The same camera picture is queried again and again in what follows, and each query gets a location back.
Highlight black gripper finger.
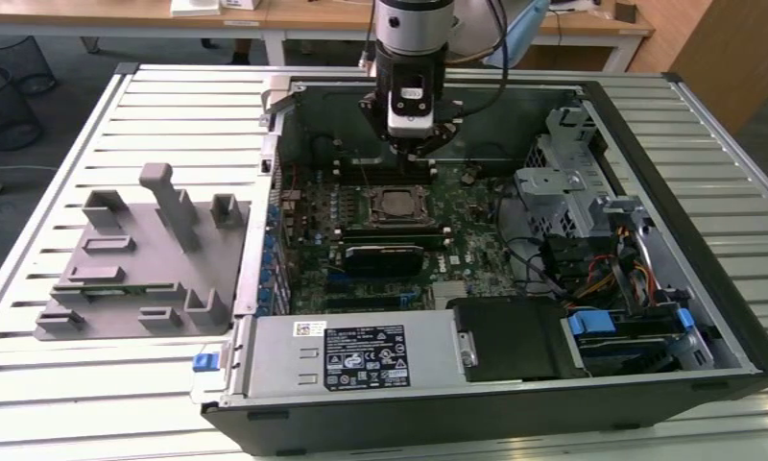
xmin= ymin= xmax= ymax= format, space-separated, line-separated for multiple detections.
xmin=414 ymin=100 xmax=465 ymax=167
xmin=358 ymin=93 xmax=417 ymax=167

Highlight metal socket cover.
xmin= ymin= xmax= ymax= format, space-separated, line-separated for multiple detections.
xmin=369 ymin=188 xmax=433 ymax=223

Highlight silver CPU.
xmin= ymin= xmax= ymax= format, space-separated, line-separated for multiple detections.
xmin=381 ymin=192 xmax=421 ymax=218

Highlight CPU socket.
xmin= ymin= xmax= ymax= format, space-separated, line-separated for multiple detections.
xmin=363 ymin=185 xmax=437 ymax=227

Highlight silver disk bay cage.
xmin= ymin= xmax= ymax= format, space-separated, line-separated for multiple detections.
xmin=510 ymin=106 xmax=622 ymax=244

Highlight green motherboard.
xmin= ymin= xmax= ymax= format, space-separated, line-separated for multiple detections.
xmin=273 ymin=160 xmax=556 ymax=316

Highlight black graphics card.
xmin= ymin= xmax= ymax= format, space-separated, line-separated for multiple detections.
xmin=338 ymin=242 xmax=428 ymax=279

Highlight small silver heatsink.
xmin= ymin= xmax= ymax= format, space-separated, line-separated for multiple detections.
xmin=432 ymin=281 xmax=469 ymax=302

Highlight plain white box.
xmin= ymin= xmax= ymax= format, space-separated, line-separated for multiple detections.
xmin=169 ymin=0 xmax=222 ymax=18

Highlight black plastic shroud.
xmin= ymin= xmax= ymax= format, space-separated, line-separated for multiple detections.
xmin=445 ymin=295 xmax=592 ymax=384

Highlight wooden cabinet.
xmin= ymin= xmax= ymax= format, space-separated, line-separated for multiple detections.
xmin=625 ymin=0 xmax=768 ymax=138

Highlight blue disk carrier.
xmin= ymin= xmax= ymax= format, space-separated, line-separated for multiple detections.
xmin=565 ymin=309 xmax=617 ymax=346

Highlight grey parts rack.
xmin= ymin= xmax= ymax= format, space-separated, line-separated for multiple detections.
xmin=30 ymin=161 xmax=251 ymax=343

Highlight silver power supply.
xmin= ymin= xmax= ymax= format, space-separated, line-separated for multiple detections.
xmin=221 ymin=310 xmax=481 ymax=408

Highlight green RAM stick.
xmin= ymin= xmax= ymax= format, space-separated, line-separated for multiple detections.
xmin=79 ymin=284 xmax=175 ymax=297

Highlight black disk drive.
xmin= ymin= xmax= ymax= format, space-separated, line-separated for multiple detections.
xmin=574 ymin=335 xmax=680 ymax=378

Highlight black mesh bin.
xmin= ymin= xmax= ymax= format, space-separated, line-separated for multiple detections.
xmin=0 ymin=64 xmax=45 ymax=153
xmin=0 ymin=34 xmax=58 ymax=96

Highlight blue case latch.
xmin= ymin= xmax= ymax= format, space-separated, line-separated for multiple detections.
xmin=190 ymin=352 xmax=222 ymax=375

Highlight silver disk bay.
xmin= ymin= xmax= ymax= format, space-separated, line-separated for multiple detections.
xmin=560 ymin=306 xmax=728 ymax=383

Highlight black PC case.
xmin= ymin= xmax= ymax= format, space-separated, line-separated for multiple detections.
xmin=189 ymin=71 xmax=768 ymax=457

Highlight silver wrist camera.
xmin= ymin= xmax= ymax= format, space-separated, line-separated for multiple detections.
xmin=385 ymin=85 xmax=437 ymax=139

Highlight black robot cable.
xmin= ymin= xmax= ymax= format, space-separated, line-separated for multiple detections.
xmin=457 ymin=0 xmax=512 ymax=119

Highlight wooden desk white frame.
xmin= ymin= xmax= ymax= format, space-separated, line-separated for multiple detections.
xmin=261 ymin=7 xmax=656 ymax=73
xmin=0 ymin=7 xmax=270 ymax=49

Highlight yellow wire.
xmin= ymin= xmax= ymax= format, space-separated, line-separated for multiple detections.
xmin=565 ymin=278 xmax=620 ymax=308

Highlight orange wire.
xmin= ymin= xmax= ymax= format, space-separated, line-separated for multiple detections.
xmin=636 ymin=261 xmax=654 ymax=303

